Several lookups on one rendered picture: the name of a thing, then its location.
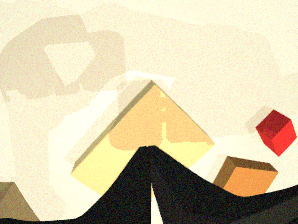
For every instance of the small red block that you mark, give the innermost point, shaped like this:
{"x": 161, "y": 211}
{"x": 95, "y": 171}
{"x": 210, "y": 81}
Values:
{"x": 277, "y": 132}

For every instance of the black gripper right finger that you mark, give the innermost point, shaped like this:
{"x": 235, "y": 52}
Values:
{"x": 184, "y": 197}

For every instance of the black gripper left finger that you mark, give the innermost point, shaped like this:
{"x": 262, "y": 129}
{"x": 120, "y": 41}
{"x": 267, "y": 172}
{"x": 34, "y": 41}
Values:
{"x": 127, "y": 201}

